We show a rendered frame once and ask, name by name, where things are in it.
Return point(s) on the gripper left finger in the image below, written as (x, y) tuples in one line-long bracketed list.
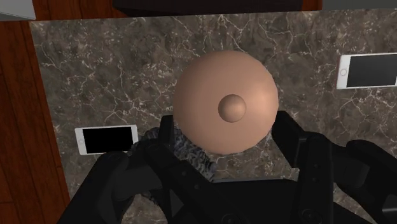
[(173, 189)]

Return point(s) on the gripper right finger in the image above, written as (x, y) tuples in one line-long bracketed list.
[(316, 173)]

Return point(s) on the grey speckled object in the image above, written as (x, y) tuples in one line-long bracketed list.
[(192, 152)]

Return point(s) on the small white smartphone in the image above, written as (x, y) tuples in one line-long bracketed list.
[(107, 139)]

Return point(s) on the tan round domed object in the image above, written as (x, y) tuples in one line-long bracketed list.
[(217, 86)]

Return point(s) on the large white smartphone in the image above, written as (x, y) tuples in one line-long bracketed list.
[(369, 70)]

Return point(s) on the dark marble table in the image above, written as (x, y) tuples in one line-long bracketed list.
[(102, 77)]

